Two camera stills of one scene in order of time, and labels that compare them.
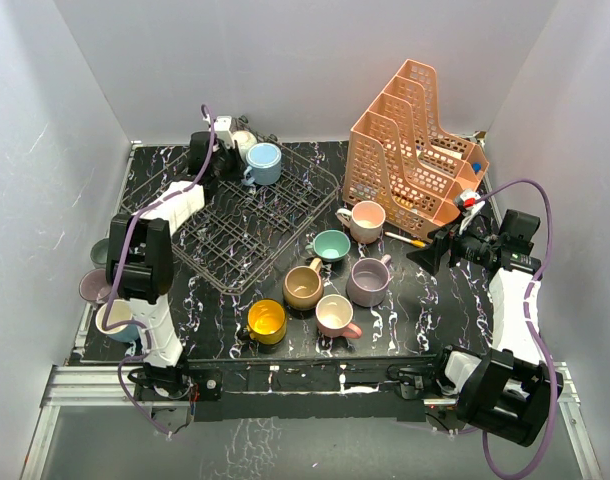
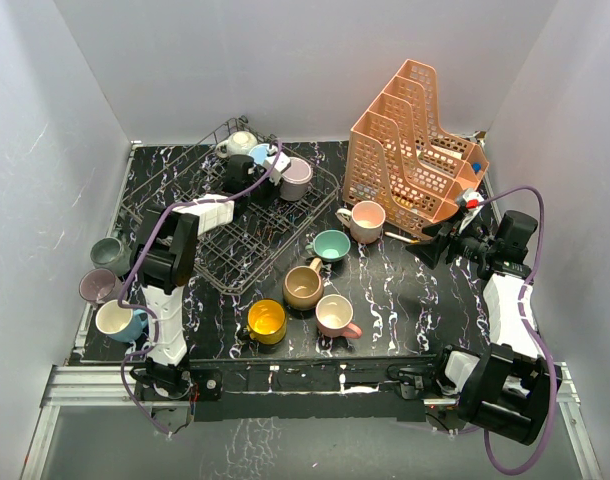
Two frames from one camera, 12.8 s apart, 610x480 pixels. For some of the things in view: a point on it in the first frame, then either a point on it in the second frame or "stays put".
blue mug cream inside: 121,311 stays put
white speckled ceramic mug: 245,140 stays put
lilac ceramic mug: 368,279 → 295,183
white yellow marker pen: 416,243 stays put
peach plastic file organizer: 397,158 stays put
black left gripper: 239,165 → 272,191
